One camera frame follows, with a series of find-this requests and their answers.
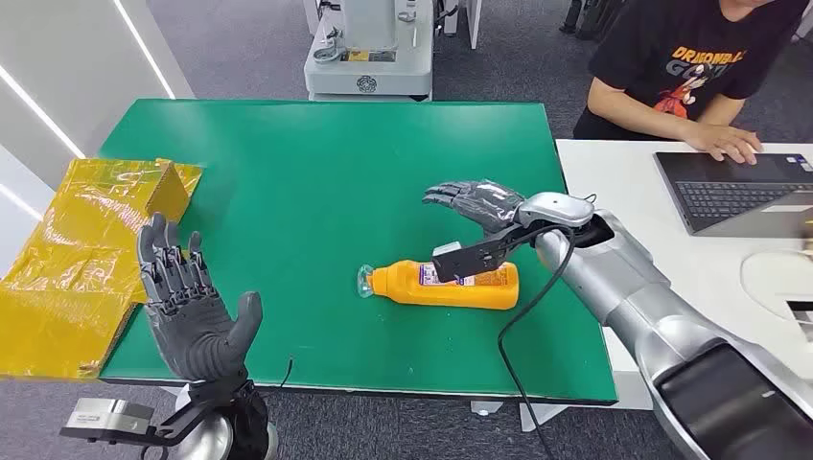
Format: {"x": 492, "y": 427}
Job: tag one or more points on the person's right hand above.
{"x": 724, "y": 143}

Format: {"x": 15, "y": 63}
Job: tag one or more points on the bare grey robot hand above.
{"x": 197, "y": 336}

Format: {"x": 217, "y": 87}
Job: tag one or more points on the plastic-wrapped grey robot hand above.
{"x": 483, "y": 202}

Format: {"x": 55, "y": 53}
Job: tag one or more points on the orange bottle with clear cap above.
{"x": 444, "y": 292}

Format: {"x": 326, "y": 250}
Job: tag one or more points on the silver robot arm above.
{"x": 635, "y": 286}
{"x": 248, "y": 425}

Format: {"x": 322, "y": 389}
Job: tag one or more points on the person's left forearm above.
{"x": 721, "y": 114}

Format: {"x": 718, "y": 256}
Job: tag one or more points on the person's right forearm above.
{"x": 635, "y": 117}

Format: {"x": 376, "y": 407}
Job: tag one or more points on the dark grey laptop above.
{"x": 730, "y": 197}

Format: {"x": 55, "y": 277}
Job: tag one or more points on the person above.
{"x": 667, "y": 38}

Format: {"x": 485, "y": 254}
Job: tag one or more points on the yellow foil bag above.
{"x": 57, "y": 336}
{"x": 95, "y": 209}

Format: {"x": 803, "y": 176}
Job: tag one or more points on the yellow cardboard box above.
{"x": 168, "y": 197}

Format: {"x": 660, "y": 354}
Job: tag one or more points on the white round disc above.
{"x": 772, "y": 279}

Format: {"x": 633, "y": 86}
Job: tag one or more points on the grey machine base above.
{"x": 368, "y": 70}

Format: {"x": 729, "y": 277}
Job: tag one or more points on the white panel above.
{"x": 473, "y": 25}

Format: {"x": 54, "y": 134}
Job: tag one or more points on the black objects on floor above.
{"x": 591, "y": 19}

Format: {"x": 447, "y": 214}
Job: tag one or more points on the small grey device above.
{"x": 803, "y": 317}

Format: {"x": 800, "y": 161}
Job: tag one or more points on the white table foot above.
{"x": 486, "y": 408}
{"x": 540, "y": 416}

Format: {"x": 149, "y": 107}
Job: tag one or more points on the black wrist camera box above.
{"x": 470, "y": 257}

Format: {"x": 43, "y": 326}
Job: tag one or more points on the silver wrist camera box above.
{"x": 108, "y": 416}

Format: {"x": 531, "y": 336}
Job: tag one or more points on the white wall light strip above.
{"x": 143, "y": 47}
{"x": 41, "y": 111}

